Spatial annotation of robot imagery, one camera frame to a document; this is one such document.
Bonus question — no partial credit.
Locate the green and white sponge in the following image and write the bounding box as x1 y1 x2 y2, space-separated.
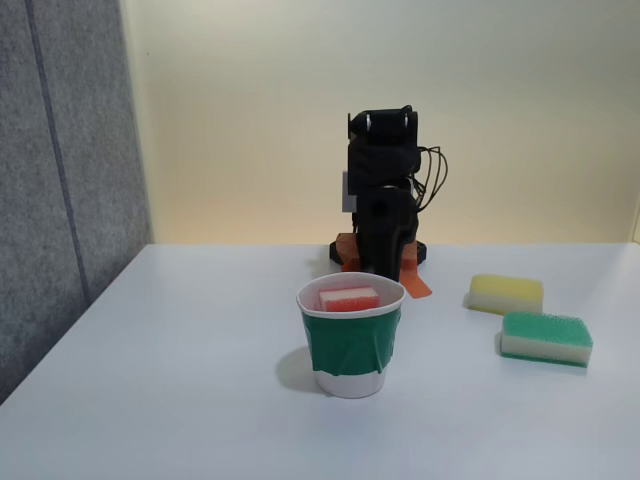
499 311 595 370

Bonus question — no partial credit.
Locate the white cup with green tape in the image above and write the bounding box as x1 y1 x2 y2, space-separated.
295 272 406 400

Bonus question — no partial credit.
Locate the red and white sponge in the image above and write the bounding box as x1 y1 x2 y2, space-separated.
317 284 382 314

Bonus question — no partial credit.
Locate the black cable bundle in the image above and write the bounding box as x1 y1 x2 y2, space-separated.
410 144 450 212

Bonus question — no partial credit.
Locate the yellow and white sponge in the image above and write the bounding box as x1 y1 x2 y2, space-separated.
467 273 545 316

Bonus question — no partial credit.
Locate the grey felt partition panel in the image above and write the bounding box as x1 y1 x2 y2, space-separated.
0 0 154 407

